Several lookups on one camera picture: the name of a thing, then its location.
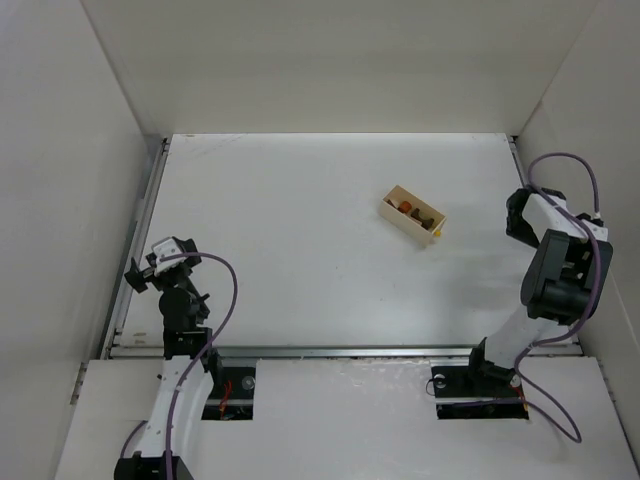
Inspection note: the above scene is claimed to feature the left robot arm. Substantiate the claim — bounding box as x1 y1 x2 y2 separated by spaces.
113 237 221 479

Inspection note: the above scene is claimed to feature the aluminium front rail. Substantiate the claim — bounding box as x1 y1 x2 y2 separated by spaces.
106 343 584 359

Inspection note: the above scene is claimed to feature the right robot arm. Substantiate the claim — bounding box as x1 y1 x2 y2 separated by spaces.
467 186 613 384

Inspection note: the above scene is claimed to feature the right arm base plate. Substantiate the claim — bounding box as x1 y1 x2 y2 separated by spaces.
425 365 529 420

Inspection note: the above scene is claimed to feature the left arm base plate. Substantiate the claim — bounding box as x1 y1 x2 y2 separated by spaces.
201 366 256 421

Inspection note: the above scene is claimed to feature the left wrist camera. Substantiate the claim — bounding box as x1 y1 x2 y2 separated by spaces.
147 237 185 277

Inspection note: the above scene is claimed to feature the dark brown arch block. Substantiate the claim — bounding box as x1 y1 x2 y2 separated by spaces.
410 209 435 230

